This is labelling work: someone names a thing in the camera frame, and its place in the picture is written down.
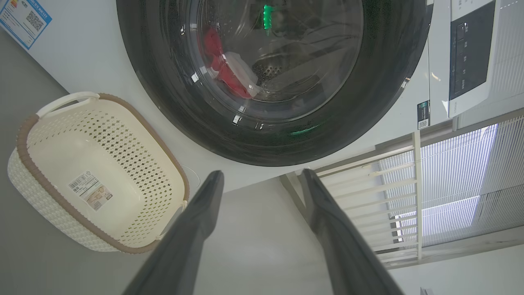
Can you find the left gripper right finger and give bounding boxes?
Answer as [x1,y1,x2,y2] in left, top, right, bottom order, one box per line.
[301,168,406,295]

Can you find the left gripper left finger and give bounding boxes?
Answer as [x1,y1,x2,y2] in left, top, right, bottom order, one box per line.
[123,170,225,295]

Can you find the washing machine glass door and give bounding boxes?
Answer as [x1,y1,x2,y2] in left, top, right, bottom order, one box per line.
[116,0,434,167]

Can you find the red and white garment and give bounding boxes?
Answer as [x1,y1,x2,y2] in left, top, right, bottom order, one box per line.
[203,28,259,100]

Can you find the cream laundry basket brown rim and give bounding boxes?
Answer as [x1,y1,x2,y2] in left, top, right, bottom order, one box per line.
[7,92,190,254]

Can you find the steel washer drum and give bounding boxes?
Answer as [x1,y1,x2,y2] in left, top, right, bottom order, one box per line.
[196,0,363,103]

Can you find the white front-load washing machine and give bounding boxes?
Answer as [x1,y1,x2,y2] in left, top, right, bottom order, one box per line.
[0,0,524,193]

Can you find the dark washer control panel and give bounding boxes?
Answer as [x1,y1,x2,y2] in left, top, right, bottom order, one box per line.
[448,0,497,101]

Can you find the round filter cover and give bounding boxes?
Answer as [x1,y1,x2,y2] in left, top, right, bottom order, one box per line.
[180,164,201,190]

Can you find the white metal railing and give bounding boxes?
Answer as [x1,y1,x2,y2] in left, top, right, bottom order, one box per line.
[280,131,424,269]

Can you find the barcode label sticker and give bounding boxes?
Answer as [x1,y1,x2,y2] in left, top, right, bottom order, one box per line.
[68,172,113,211]

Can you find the white window blinds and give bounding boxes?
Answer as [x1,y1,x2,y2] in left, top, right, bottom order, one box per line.
[379,117,524,247]

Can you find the black QR code sticker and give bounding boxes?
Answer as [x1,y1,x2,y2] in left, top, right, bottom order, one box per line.
[417,100,431,130]

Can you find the blue energy label sticker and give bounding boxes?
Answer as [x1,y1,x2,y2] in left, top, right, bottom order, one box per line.
[0,0,52,50]

